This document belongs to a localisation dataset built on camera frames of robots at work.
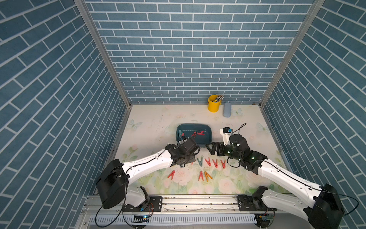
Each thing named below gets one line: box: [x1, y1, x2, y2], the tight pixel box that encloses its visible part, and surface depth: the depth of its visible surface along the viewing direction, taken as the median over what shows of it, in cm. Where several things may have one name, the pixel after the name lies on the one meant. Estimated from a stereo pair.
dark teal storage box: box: [175, 123, 213, 148], surface depth 102 cm
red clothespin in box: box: [191, 130, 205, 139], surface depth 104 cm
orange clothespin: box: [203, 171, 213, 182], surface depth 84 cm
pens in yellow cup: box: [213, 94, 225, 103], surface depth 106 cm
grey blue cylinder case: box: [223, 102, 232, 118], surface depth 118 cm
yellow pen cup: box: [207, 94, 222, 113], surface depth 114 cm
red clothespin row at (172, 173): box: [167, 169, 176, 181], surface depth 86 cm
